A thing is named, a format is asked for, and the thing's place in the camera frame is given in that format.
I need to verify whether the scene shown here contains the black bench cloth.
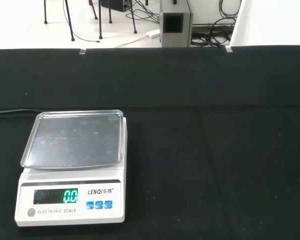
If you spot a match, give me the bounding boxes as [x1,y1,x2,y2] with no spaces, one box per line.
[0,45,300,240]

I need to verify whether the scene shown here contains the grey metal tower box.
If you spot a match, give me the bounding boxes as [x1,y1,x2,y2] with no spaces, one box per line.
[159,0,194,48]

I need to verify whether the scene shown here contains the white power strip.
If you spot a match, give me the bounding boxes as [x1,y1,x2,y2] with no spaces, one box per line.
[146,28,161,39]

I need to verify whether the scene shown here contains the white electronic balance steel pan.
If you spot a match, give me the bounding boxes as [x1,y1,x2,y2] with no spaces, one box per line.
[14,109,128,228]

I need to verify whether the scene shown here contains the black tripod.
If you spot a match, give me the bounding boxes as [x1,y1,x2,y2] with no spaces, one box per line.
[89,0,139,40]
[43,0,75,42]

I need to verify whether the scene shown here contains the black case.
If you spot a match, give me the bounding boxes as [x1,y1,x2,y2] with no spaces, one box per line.
[100,0,131,12]

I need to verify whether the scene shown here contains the pale board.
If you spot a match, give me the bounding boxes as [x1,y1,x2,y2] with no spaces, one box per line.
[229,0,300,48]

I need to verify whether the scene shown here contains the white power strip cable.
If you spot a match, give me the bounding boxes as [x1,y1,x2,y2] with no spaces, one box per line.
[114,34,151,49]

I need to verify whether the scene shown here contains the coiled black cable bundle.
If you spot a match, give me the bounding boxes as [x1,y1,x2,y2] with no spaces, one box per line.
[191,24,233,47]

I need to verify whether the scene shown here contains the thin black floor cable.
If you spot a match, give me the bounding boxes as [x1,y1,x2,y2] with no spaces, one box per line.
[71,31,101,44]

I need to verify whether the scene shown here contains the loose black floor cables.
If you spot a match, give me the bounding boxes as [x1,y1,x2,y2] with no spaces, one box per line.
[125,0,162,25]

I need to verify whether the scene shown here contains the black balance power cable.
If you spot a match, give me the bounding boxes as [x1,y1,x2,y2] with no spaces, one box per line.
[0,108,45,115]

